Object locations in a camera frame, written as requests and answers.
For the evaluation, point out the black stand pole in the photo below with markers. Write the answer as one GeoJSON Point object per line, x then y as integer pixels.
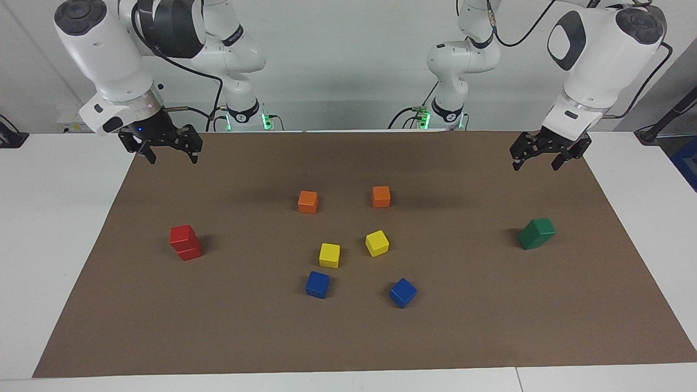
{"type": "Point", "coordinates": [667, 117]}

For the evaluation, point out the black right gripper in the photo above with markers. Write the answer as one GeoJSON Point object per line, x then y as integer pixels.
{"type": "Point", "coordinates": [152, 132]}

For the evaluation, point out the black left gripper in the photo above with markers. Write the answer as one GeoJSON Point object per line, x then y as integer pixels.
{"type": "Point", "coordinates": [550, 142]}

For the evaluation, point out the blue wooden cube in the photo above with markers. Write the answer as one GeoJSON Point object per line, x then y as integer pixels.
{"type": "Point", "coordinates": [403, 293]}
{"type": "Point", "coordinates": [317, 284]}

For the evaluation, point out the green lit base connector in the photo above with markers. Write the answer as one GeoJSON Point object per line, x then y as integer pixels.
{"type": "Point", "coordinates": [266, 118]}
{"type": "Point", "coordinates": [422, 116]}

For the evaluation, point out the yellow wooden cube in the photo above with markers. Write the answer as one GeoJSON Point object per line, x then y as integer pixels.
{"type": "Point", "coordinates": [329, 255]}
{"type": "Point", "coordinates": [377, 243]}

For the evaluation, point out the orange wooden cube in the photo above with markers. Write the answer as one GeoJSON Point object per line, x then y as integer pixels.
{"type": "Point", "coordinates": [381, 196]}
{"type": "Point", "coordinates": [307, 202]}

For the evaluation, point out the red wooden cube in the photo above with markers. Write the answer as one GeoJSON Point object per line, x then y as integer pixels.
{"type": "Point", "coordinates": [182, 235]}
{"type": "Point", "coordinates": [190, 254]}

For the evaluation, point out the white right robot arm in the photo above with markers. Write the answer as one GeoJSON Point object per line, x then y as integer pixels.
{"type": "Point", "coordinates": [109, 60]}

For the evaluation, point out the brown paper mat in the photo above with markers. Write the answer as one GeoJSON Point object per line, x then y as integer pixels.
{"type": "Point", "coordinates": [463, 326]}

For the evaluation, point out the white cardboard box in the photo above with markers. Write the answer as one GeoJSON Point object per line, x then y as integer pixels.
{"type": "Point", "coordinates": [73, 121]}

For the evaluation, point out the blue crate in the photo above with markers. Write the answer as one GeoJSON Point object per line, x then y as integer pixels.
{"type": "Point", "coordinates": [687, 163]}

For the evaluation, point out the green wooden cube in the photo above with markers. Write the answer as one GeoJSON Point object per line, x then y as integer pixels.
{"type": "Point", "coordinates": [527, 240]}
{"type": "Point", "coordinates": [544, 228]}

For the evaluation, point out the black clamp base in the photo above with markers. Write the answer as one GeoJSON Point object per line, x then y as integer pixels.
{"type": "Point", "coordinates": [12, 139]}

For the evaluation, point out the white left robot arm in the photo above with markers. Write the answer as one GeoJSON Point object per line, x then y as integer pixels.
{"type": "Point", "coordinates": [593, 65]}

